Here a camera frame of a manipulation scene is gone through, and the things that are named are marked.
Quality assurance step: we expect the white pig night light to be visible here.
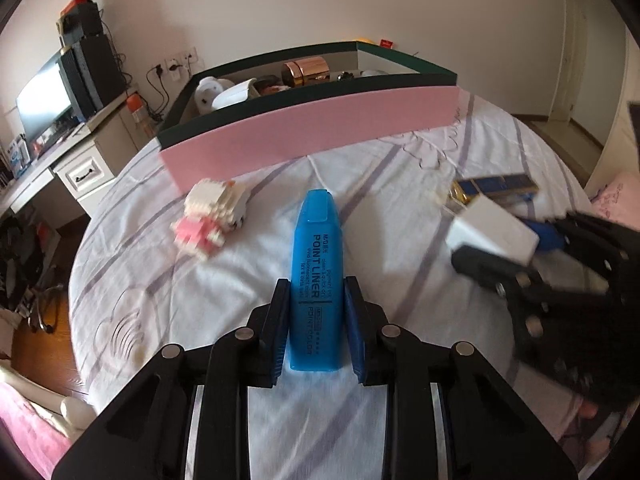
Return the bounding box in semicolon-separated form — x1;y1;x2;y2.
193;76;234;115

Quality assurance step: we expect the blue highlighter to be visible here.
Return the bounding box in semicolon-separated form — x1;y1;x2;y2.
285;188;346;374

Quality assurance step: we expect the white door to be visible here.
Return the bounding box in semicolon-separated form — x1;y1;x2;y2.
546;0;592;127

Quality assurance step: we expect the black computer monitor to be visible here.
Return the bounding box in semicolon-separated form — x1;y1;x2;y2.
15;50;77;147

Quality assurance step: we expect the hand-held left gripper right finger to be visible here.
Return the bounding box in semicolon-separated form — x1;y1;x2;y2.
341;276;583;480

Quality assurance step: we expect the white desk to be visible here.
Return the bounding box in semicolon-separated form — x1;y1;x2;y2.
0;89;147;222

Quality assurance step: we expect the pink blanket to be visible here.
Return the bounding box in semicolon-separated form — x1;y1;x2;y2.
0;379;72;480

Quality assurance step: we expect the white charger adapter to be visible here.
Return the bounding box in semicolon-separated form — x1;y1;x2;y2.
446;194;541;265

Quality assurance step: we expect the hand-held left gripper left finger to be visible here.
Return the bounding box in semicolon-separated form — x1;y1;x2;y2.
52;279;292;480

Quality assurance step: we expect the black computer tower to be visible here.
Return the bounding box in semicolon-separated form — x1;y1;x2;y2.
56;34;127;122

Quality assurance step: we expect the blue white packet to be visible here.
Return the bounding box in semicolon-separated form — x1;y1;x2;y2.
7;136;30;177

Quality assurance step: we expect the white striped tablecloth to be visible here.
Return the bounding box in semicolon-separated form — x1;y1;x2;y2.
67;92;603;480

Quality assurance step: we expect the white bed frame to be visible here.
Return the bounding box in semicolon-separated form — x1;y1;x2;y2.
0;360;97;436

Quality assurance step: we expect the pink cardboard box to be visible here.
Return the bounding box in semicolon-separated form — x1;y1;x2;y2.
156;41;461;194

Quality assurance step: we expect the pink printed bedding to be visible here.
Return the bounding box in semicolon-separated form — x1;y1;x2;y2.
589;171;640;222

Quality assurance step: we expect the white pink block cat figure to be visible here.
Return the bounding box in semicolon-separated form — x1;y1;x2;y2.
171;178;249;261

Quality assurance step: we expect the white plastic container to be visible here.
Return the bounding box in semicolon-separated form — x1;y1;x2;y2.
212;78;259;111

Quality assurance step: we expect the rose gold cylinder jar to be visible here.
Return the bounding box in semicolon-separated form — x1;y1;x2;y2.
282;58;332;87

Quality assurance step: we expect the orange capped bottle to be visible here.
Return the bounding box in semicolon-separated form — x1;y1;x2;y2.
125;94;151;134

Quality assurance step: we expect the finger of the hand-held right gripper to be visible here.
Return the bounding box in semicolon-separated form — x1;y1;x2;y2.
451;244;622;311
521;211;629;274

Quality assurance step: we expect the black office chair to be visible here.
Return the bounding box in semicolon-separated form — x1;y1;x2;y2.
0;214;67;334

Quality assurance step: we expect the black cable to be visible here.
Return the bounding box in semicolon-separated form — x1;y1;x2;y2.
146;64;172;122

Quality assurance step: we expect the blue gold small box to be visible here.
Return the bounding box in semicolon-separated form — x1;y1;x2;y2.
449;173;540;207

